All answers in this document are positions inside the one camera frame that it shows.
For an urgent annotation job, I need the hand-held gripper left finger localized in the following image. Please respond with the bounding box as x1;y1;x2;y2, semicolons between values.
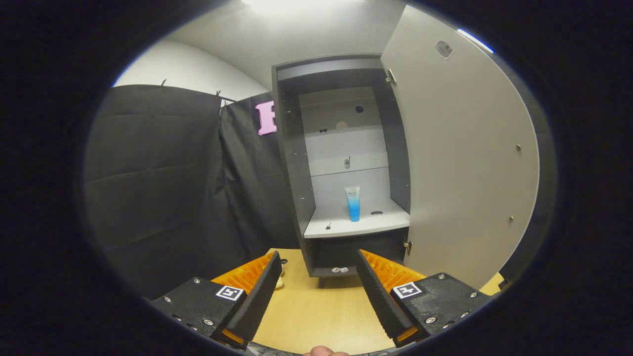
148;251;283;351

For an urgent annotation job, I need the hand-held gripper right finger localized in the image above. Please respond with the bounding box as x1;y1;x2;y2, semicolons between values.
356;250;495;348

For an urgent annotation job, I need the white and blue tube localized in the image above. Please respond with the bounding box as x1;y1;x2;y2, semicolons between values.
345;186;361;223

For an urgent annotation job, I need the beige cabinet door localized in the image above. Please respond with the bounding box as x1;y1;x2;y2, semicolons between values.
380;4;540;290

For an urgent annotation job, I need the black backdrop cloth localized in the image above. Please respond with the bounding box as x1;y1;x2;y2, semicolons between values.
83;84;558;300

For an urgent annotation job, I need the wide ceiling light panel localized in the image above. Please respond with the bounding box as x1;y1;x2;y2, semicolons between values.
242;0;371;8

